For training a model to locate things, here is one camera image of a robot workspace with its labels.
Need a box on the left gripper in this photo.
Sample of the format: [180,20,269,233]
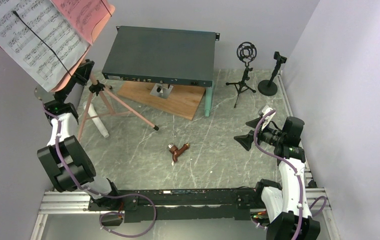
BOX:
[52,59,94,103]

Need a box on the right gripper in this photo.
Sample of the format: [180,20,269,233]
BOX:
[234,117,285,151]

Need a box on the pink music stand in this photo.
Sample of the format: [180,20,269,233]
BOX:
[0,0,160,142]

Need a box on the white microphone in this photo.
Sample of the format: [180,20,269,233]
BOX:
[88,103,110,138]

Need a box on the black round-base mic stand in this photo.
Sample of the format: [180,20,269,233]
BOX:
[257,51,287,96]

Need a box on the green microphone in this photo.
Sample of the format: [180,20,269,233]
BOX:
[204,81,214,117]

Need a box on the pink sheet music page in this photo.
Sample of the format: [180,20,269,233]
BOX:
[52,0,116,45]

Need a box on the black tripod mic stand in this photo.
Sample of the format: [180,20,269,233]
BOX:
[226,41,257,108]

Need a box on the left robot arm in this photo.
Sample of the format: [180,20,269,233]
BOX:
[35,59,122,210]

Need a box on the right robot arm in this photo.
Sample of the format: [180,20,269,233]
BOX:
[234,116,320,240]

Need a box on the white sheet music page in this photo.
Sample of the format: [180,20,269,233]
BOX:
[0,0,90,92]

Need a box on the dark rack audio unit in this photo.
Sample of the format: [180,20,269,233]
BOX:
[102,25,220,88]

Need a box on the wooden board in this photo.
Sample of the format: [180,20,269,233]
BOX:
[117,81,205,121]

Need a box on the brown plastic faucet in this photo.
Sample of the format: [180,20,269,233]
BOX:
[168,143,190,164]

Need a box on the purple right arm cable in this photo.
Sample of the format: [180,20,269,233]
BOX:
[252,109,327,240]

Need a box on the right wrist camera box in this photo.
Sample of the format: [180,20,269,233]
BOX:
[258,105,276,121]

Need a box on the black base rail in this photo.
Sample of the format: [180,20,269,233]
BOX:
[88,186,266,223]

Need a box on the metal bracket under unit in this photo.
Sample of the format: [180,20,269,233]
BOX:
[150,83,173,99]

